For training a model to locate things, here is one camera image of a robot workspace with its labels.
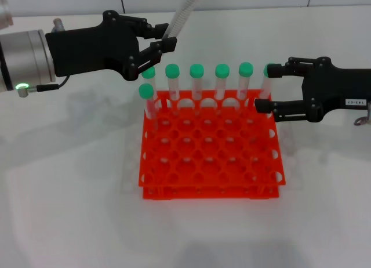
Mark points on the green capped clear test tube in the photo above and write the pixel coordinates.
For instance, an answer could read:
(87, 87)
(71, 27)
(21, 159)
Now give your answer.
(172, 70)
(245, 69)
(197, 70)
(146, 91)
(222, 70)
(184, 10)
(149, 74)
(265, 88)

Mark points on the orange test tube rack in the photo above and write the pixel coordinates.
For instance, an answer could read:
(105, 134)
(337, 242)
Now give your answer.
(203, 194)

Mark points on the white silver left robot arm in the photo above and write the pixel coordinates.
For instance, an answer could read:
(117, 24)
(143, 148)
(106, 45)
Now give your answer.
(26, 59)

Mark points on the silver camera mount knob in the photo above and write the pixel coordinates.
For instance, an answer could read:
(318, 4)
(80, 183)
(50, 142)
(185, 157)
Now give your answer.
(58, 25)

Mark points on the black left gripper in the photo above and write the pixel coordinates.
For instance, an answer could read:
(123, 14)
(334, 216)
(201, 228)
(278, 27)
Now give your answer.
(87, 50)

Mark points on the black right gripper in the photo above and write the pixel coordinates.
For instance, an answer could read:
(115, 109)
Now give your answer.
(333, 88)

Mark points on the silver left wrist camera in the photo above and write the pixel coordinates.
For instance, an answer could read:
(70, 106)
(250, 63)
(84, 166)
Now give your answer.
(4, 10)

